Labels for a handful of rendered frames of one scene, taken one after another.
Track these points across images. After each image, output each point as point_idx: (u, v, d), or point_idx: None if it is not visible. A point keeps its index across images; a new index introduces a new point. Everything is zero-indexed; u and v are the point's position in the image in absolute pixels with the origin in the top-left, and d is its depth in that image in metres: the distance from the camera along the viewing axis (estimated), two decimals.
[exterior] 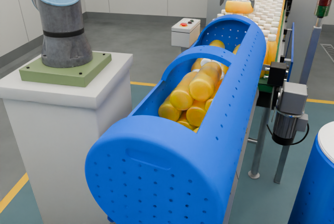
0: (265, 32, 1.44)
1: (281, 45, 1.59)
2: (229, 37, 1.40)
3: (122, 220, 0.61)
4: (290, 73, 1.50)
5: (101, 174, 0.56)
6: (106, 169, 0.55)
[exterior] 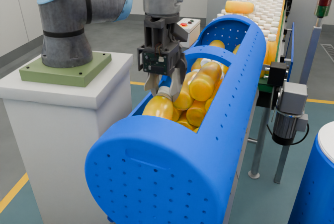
0: (265, 32, 1.44)
1: (281, 45, 1.59)
2: (158, 90, 0.70)
3: (122, 220, 0.61)
4: (290, 73, 1.50)
5: (101, 174, 0.56)
6: (106, 169, 0.55)
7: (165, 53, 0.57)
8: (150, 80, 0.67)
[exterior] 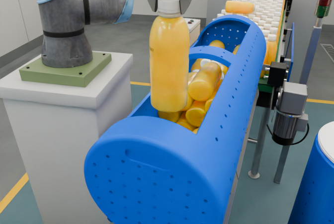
0: (265, 32, 1.44)
1: (281, 45, 1.59)
2: None
3: (122, 221, 0.61)
4: (290, 73, 1.50)
5: (100, 175, 0.56)
6: (105, 170, 0.54)
7: None
8: None
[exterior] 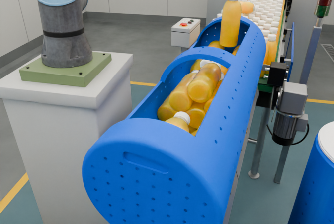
0: (265, 32, 1.44)
1: (281, 45, 1.59)
2: None
3: (120, 223, 0.60)
4: (290, 73, 1.50)
5: (98, 177, 0.55)
6: (103, 172, 0.54)
7: None
8: None
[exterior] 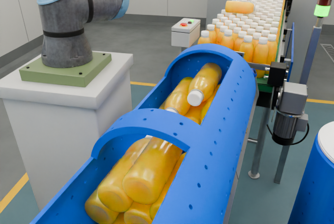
0: (265, 32, 1.44)
1: (281, 45, 1.59)
2: None
3: None
4: (290, 73, 1.50)
5: None
6: None
7: None
8: None
